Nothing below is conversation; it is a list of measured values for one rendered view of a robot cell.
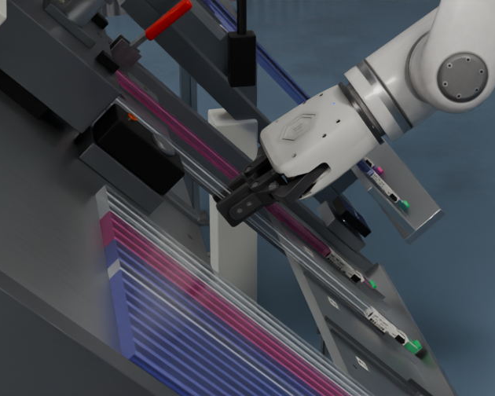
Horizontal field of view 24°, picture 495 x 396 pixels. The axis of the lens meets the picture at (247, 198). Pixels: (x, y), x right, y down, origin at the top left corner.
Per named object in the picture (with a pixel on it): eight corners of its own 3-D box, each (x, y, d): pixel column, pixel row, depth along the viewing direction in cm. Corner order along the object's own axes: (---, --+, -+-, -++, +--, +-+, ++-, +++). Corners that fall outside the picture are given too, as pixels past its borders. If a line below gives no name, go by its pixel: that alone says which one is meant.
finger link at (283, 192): (335, 137, 113) (293, 145, 117) (306, 192, 109) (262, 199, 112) (342, 145, 113) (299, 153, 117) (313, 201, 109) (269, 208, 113)
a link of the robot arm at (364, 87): (353, 47, 116) (329, 64, 117) (379, 78, 109) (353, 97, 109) (394, 106, 120) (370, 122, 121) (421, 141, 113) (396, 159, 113)
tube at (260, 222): (408, 349, 130) (416, 342, 130) (412, 356, 129) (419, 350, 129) (73, 73, 108) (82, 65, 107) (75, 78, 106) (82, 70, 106)
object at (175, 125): (364, 289, 139) (373, 280, 139) (368, 295, 138) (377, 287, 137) (46, 21, 116) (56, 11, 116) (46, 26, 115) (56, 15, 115)
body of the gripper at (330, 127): (337, 60, 117) (248, 124, 119) (365, 98, 108) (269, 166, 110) (374, 113, 121) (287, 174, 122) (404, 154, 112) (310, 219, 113)
